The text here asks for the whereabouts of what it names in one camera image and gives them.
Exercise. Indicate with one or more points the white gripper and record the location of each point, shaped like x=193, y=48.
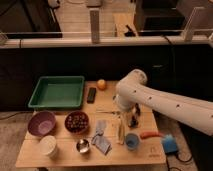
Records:
x=127, y=115

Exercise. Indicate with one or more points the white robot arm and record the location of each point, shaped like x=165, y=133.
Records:
x=195, y=113

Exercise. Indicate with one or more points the dark red patterned bowl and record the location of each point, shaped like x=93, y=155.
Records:
x=77, y=122

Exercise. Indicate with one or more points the small metal bowl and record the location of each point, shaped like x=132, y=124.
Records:
x=83, y=146

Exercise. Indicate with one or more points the purple bowl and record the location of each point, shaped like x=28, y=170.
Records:
x=42, y=123

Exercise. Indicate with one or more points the black round tape measure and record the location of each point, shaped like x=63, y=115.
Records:
x=133, y=122

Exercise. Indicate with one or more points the metal fork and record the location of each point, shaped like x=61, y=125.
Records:
x=109, y=112

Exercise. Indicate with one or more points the blue cup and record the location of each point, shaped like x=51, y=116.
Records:
x=131, y=141

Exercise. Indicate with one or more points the wooden table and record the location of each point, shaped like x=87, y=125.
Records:
x=149, y=152

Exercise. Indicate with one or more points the grey blue cloth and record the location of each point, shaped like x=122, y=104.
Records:
x=99, y=140

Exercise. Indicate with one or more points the orange fruit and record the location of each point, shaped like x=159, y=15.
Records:
x=101, y=84

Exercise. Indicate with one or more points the black rectangular block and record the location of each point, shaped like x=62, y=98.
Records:
x=91, y=95

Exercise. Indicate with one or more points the green plastic tray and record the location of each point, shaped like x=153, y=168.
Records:
x=58, y=92

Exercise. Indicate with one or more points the white cup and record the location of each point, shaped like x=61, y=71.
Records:
x=48, y=146

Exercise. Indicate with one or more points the white vertical post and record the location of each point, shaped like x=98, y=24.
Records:
x=94, y=21

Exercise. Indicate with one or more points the white horizontal rail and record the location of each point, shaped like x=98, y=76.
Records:
x=106, y=41

